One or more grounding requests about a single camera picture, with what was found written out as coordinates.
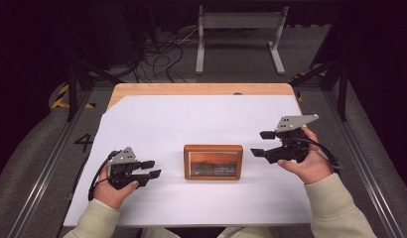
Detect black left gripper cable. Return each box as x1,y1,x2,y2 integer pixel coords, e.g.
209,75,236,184
87,150,122,202

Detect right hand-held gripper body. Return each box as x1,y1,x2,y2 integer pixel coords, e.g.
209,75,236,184
267,113,320,165

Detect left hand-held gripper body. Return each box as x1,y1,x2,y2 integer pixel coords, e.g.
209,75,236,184
106,146,145,190

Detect tangle of black floor cables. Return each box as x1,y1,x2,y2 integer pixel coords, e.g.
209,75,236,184
125,25,200,84

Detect white metal stand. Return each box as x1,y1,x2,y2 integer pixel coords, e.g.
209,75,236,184
195,5,290,76

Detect person's left hand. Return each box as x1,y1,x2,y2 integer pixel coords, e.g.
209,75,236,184
92,168,140,211

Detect white table sheet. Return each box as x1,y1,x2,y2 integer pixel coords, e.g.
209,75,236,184
63,94,323,228

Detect person's leg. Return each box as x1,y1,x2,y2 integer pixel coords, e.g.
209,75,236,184
216,225,275,238
140,226,181,238

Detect wooden picture frame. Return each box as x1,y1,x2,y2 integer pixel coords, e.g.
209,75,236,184
183,144,244,181

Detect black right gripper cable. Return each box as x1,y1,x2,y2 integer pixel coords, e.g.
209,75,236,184
290,136,343,175

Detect person's right leg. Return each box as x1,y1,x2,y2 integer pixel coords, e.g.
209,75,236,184
216,225,275,238

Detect person's left leg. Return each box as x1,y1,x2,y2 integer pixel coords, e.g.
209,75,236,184
140,226,181,238

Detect aluminium floor rail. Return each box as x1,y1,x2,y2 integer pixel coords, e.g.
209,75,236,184
323,88,405,238
6,88,94,238

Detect black metal stand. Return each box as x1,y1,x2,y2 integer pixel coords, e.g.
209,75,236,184
60,9,124,122
289,33,350,122

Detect person's right hand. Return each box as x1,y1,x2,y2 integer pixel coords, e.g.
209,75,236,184
277,125,333,185

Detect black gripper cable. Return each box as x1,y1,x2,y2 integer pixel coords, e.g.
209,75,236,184
290,136,343,175
87,150,122,202

